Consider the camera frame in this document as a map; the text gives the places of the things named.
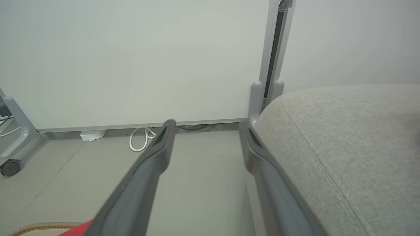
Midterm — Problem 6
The thin black floor cable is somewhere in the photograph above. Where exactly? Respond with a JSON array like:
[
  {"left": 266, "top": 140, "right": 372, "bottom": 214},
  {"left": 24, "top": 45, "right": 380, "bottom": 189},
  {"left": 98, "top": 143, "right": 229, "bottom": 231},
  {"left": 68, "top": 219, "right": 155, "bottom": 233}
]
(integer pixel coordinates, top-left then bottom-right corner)
[{"left": 178, "top": 124, "right": 208, "bottom": 131}]

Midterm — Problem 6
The red object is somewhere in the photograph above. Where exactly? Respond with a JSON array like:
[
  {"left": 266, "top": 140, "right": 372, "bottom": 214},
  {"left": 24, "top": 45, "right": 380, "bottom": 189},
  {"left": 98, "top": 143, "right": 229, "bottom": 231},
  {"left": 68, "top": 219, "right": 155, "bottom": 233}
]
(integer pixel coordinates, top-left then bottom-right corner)
[{"left": 58, "top": 220, "right": 95, "bottom": 236}]

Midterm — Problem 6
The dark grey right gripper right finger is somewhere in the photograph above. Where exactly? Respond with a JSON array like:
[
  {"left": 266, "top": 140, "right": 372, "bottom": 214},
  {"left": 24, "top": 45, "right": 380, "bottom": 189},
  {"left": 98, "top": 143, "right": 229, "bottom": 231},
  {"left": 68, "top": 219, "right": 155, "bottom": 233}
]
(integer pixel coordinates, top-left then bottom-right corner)
[{"left": 239, "top": 121, "right": 328, "bottom": 236}]

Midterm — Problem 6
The light grey fabric sofa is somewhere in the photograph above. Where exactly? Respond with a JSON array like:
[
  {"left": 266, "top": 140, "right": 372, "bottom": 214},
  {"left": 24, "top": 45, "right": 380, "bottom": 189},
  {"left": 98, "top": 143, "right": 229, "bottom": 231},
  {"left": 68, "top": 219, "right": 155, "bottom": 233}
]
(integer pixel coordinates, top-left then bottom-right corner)
[{"left": 254, "top": 84, "right": 420, "bottom": 236}]

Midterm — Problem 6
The white power adapter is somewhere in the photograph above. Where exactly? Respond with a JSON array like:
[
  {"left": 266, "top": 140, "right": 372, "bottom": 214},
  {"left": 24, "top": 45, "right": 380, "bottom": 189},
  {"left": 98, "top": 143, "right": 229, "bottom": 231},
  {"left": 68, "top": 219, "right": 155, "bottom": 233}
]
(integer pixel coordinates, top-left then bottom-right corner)
[{"left": 80, "top": 130, "right": 107, "bottom": 142}]

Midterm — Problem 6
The coiled white cable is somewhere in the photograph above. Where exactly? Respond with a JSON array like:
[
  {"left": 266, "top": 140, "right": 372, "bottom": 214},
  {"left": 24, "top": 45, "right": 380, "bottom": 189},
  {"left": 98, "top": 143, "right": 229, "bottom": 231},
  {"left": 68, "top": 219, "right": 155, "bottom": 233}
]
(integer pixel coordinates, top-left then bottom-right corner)
[{"left": 129, "top": 127, "right": 157, "bottom": 152}]

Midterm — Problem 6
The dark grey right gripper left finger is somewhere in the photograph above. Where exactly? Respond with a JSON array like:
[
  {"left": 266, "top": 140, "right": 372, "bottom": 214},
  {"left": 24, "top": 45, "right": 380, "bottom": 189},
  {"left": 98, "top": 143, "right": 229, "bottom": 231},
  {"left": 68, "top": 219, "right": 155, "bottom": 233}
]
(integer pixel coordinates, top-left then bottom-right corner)
[{"left": 84, "top": 119, "right": 177, "bottom": 236}]

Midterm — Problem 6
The black caster wheel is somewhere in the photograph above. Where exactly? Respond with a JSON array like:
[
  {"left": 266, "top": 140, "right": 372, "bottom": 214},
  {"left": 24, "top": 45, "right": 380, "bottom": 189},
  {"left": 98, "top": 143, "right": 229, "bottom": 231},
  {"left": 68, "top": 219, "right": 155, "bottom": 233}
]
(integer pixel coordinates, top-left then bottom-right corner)
[{"left": 0, "top": 159, "right": 21, "bottom": 177}]

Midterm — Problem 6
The grey partition post black slot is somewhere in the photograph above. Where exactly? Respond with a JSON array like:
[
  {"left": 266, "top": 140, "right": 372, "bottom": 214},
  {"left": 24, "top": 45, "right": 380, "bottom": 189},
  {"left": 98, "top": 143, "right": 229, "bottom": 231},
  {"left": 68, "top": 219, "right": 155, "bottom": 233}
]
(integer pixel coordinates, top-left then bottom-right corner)
[{"left": 248, "top": 0, "right": 296, "bottom": 127}]

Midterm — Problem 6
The white partition panel grey frame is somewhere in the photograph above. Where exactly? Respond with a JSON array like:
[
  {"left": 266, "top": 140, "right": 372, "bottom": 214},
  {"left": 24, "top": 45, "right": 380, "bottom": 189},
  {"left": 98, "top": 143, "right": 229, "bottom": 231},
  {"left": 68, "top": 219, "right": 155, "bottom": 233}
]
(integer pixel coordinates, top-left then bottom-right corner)
[{"left": 0, "top": 0, "right": 279, "bottom": 133}]

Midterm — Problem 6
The grey partition foot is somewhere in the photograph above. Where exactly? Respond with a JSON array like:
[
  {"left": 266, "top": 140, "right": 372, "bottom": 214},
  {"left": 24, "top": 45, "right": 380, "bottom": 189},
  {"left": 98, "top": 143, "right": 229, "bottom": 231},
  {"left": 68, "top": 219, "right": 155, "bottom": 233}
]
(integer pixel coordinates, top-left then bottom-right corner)
[{"left": 0, "top": 95, "right": 39, "bottom": 160}]

